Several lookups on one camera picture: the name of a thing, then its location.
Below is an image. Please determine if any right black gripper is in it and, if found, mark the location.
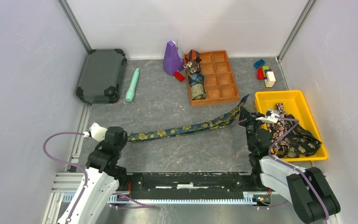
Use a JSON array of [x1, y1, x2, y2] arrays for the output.
[[237, 105, 267, 150]]

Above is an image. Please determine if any navy yellow floral tie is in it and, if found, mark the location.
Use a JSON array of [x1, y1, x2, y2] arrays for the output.
[[127, 94, 249, 142]]

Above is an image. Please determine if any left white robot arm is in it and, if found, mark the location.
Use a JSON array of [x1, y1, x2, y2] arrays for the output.
[[57, 123, 128, 224]]

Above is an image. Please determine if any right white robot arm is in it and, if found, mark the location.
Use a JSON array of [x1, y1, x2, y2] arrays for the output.
[[238, 107, 341, 224]]

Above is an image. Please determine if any orange wooden compartment tray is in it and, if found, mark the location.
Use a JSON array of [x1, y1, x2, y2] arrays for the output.
[[184, 50, 240, 106]]

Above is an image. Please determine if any white toy block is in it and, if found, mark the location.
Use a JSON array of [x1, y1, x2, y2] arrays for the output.
[[264, 71, 276, 88]]

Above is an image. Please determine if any mint green flashlight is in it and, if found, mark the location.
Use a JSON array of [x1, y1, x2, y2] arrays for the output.
[[125, 68, 140, 102]]

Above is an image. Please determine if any colourful toy block stack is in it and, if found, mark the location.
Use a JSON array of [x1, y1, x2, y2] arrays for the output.
[[256, 66, 273, 80]]

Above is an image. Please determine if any pink floral dark tie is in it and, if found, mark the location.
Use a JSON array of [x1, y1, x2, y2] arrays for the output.
[[266, 103, 295, 158]]

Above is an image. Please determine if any olive gold rolled tie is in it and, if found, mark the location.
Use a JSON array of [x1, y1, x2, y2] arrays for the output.
[[190, 83, 207, 100]]

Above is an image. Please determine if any yellow plastic bin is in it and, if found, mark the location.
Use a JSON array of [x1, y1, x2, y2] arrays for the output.
[[255, 90, 329, 163]]

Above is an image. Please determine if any blue toy brick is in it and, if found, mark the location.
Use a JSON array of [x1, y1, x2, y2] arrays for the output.
[[254, 59, 265, 69]]

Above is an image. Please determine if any dark green hard case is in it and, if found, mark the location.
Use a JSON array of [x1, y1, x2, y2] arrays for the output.
[[75, 49, 127, 104]]

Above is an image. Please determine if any blue patterned rolled tie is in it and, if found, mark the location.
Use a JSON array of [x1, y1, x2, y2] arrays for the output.
[[188, 72, 205, 87]]

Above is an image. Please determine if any black gold floral tie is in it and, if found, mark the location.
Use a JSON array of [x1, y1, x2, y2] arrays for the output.
[[286, 124, 322, 158]]

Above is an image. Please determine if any brown floral rolled tie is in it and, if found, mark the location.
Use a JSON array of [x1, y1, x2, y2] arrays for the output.
[[183, 60, 201, 75]]

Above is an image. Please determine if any red block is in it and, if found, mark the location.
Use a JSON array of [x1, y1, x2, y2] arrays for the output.
[[173, 71, 186, 82]]

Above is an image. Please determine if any orange navy striped rolled tie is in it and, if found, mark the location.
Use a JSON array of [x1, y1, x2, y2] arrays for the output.
[[186, 49, 202, 63]]

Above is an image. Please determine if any purple metronome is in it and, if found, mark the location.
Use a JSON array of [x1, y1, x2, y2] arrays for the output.
[[163, 41, 184, 76]]

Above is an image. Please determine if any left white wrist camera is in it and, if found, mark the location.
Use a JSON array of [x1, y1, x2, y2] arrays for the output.
[[83, 122, 108, 142]]

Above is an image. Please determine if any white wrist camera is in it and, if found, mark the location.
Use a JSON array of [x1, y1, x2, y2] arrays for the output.
[[256, 109, 280, 124], [83, 122, 108, 142]]

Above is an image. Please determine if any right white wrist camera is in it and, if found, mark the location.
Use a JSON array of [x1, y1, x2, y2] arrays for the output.
[[256, 109, 280, 124]]

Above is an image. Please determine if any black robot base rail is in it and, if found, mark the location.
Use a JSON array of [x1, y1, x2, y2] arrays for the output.
[[118, 172, 269, 201]]

